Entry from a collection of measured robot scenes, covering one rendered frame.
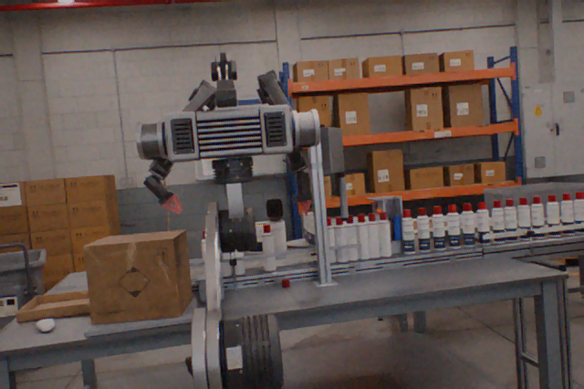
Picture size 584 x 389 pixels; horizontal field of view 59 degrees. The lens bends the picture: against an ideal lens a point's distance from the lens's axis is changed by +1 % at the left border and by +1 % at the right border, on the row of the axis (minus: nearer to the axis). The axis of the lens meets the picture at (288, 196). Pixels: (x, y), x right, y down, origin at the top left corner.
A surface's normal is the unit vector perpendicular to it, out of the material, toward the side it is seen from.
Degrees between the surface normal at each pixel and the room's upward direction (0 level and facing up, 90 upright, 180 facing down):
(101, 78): 90
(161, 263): 90
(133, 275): 90
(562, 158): 90
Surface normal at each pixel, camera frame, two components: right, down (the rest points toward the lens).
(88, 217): 0.18, 0.04
